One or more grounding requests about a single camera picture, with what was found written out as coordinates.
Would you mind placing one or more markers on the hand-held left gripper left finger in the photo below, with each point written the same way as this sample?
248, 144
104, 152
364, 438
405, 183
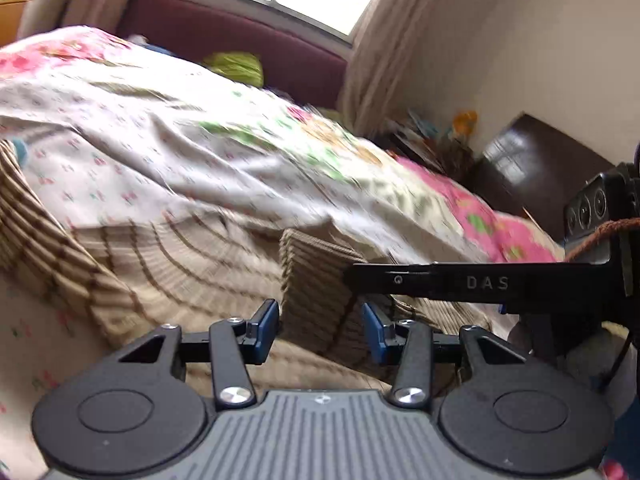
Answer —
265, 332

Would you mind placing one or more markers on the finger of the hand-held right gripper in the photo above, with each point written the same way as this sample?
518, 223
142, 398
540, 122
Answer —
390, 280

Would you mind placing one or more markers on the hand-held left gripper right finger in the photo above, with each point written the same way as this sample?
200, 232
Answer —
375, 334

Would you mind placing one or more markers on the beige striped knit sweater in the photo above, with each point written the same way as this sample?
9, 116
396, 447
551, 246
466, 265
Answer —
200, 260

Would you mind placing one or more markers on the dark wooden nightstand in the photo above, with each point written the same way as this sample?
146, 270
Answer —
540, 170

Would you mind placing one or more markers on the pink floral bedspread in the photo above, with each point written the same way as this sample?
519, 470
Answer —
510, 235

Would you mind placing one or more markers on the pile of books and papers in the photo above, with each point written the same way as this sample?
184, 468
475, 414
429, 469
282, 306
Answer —
425, 145

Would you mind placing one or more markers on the white small-print bed sheet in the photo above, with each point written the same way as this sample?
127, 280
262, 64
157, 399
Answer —
150, 150

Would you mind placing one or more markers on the green crumpled cloth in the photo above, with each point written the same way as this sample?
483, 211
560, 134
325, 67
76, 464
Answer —
235, 67

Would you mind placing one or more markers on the maroon padded headboard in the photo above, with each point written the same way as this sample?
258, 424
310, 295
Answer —
225, 30

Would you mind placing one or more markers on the teal cloth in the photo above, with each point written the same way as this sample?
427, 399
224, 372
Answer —
21, 150

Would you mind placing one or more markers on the blue and white cloth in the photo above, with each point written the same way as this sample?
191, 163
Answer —
150, 44

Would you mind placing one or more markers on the wooden cabinet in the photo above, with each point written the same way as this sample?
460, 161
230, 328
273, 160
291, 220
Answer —
12, 17

